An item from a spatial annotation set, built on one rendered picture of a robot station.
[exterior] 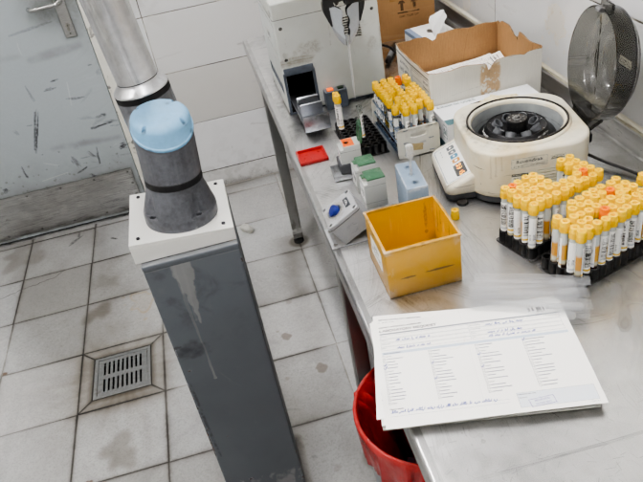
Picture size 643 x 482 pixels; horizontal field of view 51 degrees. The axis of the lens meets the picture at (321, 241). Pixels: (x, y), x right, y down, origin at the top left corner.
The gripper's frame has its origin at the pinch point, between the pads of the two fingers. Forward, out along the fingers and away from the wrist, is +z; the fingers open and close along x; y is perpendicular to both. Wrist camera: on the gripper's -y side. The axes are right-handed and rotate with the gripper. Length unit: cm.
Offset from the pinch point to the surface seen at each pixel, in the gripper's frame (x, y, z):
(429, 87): -17.0, -2.4, 14.1
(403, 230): 3.0, -43.8, 21.7
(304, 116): 10.5, 14.4, 21.9
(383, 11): -25, 64, 16
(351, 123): 0.2, 7.2, 23.4
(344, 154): 6.6, -13.6, 19.9
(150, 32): 53, 157, 34
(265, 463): 41, -28, 95
